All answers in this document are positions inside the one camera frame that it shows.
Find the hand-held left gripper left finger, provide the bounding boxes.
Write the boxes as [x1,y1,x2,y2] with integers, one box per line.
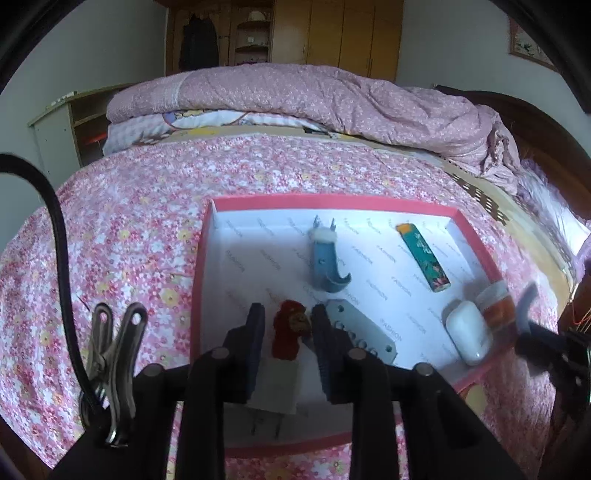
[48,302,266,480]

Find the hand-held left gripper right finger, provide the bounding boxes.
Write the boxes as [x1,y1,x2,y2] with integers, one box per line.
[310,304,525,480]

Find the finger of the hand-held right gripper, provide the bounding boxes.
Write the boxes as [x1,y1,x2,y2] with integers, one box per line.
[513,282,591,370]

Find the red keychain figure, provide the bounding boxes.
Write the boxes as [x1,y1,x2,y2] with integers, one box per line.
[271,300,311,361]

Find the white charger plug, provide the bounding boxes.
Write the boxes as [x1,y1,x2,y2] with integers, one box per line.
[245,357,305,439]

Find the white bottle with orange label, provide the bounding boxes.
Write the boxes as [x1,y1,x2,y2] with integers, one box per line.
[475,281,515,344]

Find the grey plate with holes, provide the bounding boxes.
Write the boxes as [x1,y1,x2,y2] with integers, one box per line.
[323,299,399,365]

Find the white earbud case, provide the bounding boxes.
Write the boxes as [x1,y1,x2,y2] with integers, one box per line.
[444,300,494,366]

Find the pink shallow cardboard box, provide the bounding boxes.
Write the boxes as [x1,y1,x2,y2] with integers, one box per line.
[189,194,515,460]

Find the blue plastic hook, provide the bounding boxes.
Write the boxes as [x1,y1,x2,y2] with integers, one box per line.
[308,215,352,294]

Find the green patterned lighter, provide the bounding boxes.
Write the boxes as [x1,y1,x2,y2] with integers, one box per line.
[397,223,451,293]

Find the beige bed mat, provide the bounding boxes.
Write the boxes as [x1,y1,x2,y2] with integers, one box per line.
[443,157,575,287]

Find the lilac fuzzy blanket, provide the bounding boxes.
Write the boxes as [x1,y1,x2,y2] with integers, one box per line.
[517,159,591,259]

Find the metal spring clip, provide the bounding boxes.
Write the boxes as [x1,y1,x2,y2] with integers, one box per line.
[79,302,148,448]

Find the dark wooden headboard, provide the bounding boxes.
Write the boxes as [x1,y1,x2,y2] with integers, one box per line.
[434,84,591,204]

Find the cartoon print blanket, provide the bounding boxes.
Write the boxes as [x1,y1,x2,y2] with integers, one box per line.
[161,108,333,136]

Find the pink checkered pillow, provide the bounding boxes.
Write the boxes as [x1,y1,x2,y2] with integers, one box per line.
[104,113,176,155]

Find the pink quilt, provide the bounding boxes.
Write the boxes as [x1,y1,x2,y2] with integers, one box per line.
[106,65,522,195]

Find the pale wooden bedside cabinet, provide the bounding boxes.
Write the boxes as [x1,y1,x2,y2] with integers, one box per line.
[28,83,139,185]

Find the wooden corner shelf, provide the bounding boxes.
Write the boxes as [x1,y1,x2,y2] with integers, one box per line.
[233,7,273,65]

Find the dark hanging coat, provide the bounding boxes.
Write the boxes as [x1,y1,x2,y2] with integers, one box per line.
[179,14,218,72]

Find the wooden wardrobe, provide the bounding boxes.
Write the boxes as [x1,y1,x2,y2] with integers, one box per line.
[166,0,404,81]

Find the black cable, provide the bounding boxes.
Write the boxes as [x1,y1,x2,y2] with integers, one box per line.
[0,154,100,411]

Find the framed wall picture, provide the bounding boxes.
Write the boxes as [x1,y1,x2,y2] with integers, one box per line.
[508,16,559,72]

